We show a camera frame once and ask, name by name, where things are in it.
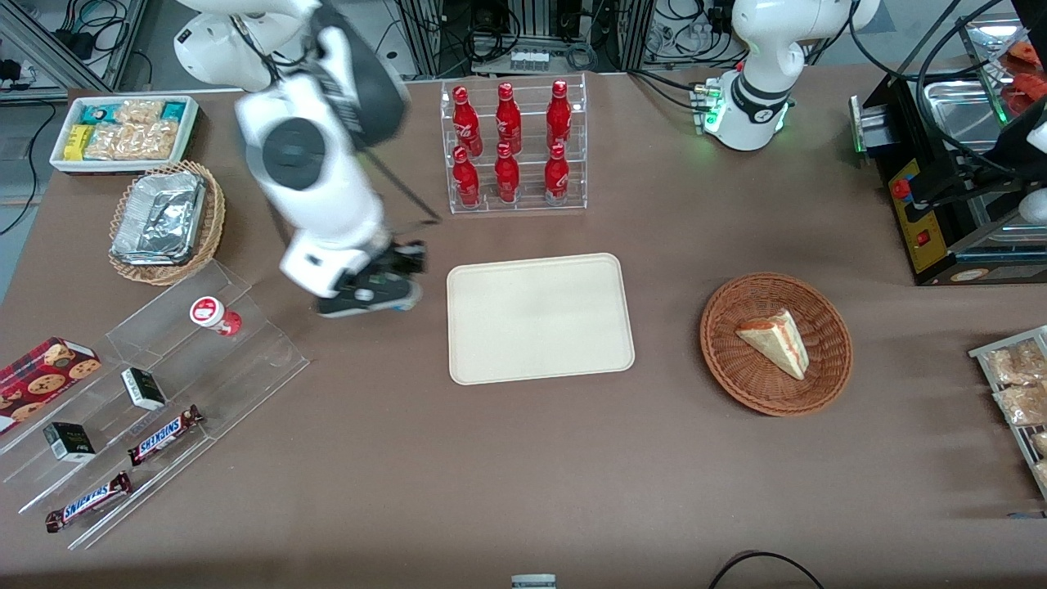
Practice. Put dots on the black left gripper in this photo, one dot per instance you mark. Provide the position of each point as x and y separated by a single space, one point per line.
955 190

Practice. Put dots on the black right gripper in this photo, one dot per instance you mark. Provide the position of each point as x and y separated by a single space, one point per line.
406 257

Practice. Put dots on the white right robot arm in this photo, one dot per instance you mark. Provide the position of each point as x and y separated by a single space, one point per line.
319 188

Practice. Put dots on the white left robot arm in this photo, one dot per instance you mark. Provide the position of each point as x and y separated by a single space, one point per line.
765 41

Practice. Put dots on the stainless steel tray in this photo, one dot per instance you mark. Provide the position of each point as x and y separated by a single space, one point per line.
957 110

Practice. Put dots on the beige plastic tray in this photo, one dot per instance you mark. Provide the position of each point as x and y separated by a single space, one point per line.
540 319

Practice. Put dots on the red cap gum bottle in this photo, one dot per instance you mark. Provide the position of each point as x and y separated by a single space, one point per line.
211 314

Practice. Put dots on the black sealing machine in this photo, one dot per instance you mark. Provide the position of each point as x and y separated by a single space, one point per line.
941 245

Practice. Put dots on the red cola bottle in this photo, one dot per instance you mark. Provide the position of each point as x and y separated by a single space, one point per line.
559 114
556 176
466 123
507 178
466 180
508 119

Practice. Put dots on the clear acrylic bottle rack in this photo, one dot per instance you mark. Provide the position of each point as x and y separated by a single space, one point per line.
527 200

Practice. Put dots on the red food packet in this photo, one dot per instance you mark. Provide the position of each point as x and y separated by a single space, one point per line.
1026 92
1026 53

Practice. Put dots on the clear snack bag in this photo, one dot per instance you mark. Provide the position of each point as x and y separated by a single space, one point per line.
1022 405
1018 364

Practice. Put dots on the oval light wicker basket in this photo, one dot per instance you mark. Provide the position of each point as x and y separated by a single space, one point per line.
214 213

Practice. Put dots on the wrapped sandwich wedge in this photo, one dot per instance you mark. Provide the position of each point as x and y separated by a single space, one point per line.
777 339

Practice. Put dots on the clear acrylic stepped stand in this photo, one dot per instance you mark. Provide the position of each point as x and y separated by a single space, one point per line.
229 384

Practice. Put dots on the white power strip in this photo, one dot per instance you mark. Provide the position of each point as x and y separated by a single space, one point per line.
530 60

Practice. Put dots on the stacked foil trays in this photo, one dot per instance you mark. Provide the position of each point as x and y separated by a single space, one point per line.
159 217

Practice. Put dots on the round brown wicker basket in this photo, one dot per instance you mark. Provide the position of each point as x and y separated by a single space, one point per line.
736 368

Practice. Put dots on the teal snack pack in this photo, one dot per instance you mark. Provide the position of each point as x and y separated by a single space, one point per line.
98 114
173 110

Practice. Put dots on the small black box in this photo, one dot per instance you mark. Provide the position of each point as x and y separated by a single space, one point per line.
144 388
69 442

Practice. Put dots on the clear cracker bag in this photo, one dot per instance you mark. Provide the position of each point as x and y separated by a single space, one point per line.
131 141
139 112

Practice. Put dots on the snickers bar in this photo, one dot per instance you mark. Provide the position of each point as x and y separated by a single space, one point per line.
164 435
88 501

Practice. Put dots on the small grey device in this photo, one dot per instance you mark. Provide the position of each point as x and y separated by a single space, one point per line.
533 582

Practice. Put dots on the yellow snack pack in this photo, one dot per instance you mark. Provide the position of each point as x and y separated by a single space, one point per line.
78 143

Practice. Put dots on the white snack bin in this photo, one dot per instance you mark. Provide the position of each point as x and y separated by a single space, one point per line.
59 155

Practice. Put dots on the red cookie box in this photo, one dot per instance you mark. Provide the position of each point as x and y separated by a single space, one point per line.
41 376

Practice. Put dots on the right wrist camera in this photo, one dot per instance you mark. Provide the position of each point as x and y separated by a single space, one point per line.
368 300

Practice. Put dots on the aluminium frame rack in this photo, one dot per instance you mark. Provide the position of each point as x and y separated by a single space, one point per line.
442 33

